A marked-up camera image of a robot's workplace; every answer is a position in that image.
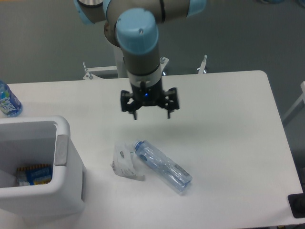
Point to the black clamp at table corner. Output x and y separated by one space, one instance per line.
297 205

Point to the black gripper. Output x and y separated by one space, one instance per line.
149 96

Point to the white frame at right edge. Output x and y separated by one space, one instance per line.
295 108

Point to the blue snack packet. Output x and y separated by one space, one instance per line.
39 174

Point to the white plastic trash can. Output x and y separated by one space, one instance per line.
27 141

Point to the clear plastic bottle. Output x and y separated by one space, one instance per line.
170 172

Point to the white paper wrapper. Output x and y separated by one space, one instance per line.
122 163

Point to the blue labelled water bottle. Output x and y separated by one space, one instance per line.
9 103

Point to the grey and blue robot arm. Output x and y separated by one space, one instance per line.
131 25

